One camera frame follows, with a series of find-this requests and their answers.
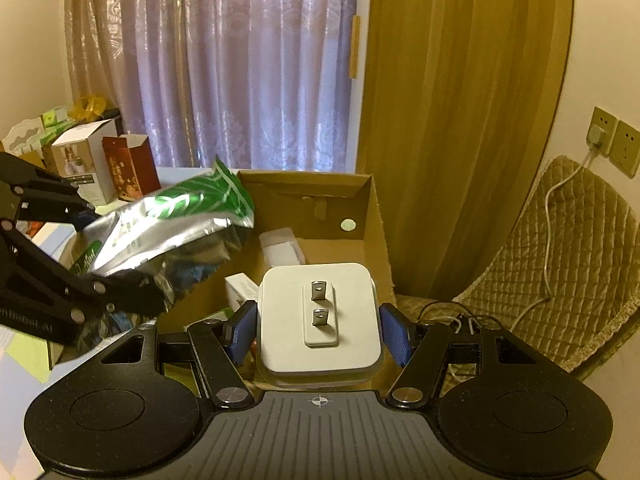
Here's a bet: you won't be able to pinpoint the white power adapter plug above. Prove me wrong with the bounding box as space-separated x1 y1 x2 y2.
257 262 383 389

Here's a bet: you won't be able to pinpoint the silver green foil pouch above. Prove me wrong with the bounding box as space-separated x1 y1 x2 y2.
49 160 255 364

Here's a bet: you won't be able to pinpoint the white product box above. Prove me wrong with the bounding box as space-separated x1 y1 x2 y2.
46 119 117 206

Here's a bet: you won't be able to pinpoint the green white tissue box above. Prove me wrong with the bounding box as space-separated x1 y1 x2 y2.
1 106 76 158

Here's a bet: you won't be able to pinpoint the red gift box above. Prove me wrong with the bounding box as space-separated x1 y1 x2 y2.
102 133 160 202

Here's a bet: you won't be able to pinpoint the yellow plastic bag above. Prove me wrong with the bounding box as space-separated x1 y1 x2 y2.
68 93 107 122

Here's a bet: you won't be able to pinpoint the white small box in carton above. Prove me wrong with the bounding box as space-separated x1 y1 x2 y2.
259 228 306 268

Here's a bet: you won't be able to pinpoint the brown cardboard box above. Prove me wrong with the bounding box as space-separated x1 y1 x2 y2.
154 169 397 396

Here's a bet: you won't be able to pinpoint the quilted tan chair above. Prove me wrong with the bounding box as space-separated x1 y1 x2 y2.
397 156 639 379

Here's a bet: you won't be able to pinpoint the purple sheer curtain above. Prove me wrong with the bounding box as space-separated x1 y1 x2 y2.
64 0 356 172

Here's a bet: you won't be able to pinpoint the brown thick curtain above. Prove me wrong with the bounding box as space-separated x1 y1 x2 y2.
357 0 573 299

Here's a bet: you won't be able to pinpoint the black cables on chair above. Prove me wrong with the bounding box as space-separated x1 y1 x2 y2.
416 299 507 336

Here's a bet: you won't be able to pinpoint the white charger cable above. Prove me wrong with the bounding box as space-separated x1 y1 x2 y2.
449 148 599 380

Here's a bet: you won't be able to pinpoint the white wall charger plug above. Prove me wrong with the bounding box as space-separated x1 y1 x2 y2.
587 124 605 150

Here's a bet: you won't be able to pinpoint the wall power socket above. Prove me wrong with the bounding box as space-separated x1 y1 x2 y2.
586 106 618 157

